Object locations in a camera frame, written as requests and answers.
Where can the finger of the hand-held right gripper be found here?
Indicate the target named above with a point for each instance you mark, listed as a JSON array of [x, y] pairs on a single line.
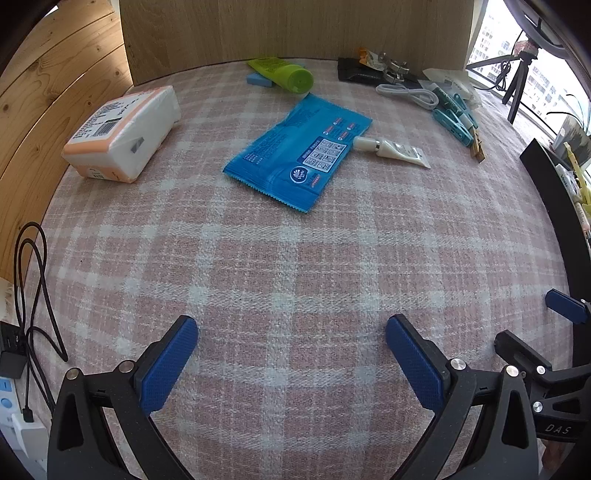
[[565, 304], [519, 348]]

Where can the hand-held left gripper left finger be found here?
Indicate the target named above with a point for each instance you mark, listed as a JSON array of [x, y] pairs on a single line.
[[168, 364]]

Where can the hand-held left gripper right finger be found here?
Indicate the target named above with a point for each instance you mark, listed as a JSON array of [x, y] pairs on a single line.
[[413, 364]]

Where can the blue clothespin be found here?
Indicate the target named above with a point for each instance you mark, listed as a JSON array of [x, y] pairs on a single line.
[[455, 129], [461, 110]]

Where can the small white cream tube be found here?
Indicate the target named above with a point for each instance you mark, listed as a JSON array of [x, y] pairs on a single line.
[[401, 151]]

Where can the blue wet wipes packet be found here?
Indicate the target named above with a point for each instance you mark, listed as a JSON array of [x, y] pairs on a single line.
[[300, 147]]

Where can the metal clip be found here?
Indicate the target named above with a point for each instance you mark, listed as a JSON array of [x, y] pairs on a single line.
[[392, 69]]

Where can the black pouch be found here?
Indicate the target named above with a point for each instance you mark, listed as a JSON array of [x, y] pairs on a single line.
[[358, 73]]

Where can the orange snack packet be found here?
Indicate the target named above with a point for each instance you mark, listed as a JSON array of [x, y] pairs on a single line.
[[368, 56]]

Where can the pink plaid cloth desktop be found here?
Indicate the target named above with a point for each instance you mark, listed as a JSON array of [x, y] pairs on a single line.
[[277, 258]]

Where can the yellow pouch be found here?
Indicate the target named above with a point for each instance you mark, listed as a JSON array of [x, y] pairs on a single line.
[[584, 194]]

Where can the black power adapter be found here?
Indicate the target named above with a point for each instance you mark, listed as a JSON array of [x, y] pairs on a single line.
[[11, 350]]

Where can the white power strip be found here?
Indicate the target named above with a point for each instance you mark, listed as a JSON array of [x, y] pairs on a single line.
[[16, 429]]

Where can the grey white plant pot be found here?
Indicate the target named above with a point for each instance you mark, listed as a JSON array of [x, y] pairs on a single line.
[[575, 138]]

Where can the wooden clothespin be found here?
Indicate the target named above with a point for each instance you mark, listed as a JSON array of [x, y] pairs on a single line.
[[478, 146]]

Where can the green long-leaf plant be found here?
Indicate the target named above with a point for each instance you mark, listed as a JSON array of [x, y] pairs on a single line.
[[572, 104]]

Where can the black tripod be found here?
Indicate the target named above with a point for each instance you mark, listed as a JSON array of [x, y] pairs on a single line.
[[519, 87]]

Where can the white orange tissue pack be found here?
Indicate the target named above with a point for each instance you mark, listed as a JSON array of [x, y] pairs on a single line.
[[122, 134]]

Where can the white plastic bag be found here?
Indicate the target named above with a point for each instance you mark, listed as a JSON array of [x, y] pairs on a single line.
[[445, 77]]

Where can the window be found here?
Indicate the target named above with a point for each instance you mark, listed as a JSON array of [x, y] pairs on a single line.
[[494, 41]]

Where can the pine plank side panel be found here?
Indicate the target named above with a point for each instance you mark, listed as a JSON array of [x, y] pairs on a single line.
[[55, 92]]

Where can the blue eraser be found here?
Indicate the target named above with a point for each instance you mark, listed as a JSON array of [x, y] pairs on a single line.
[[259, 80]]

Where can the green tube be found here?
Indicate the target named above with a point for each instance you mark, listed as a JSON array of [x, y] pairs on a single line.
[[284, 73]]

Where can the light wooden back panel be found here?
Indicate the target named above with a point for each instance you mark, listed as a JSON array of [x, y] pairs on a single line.
[[295, 27]]

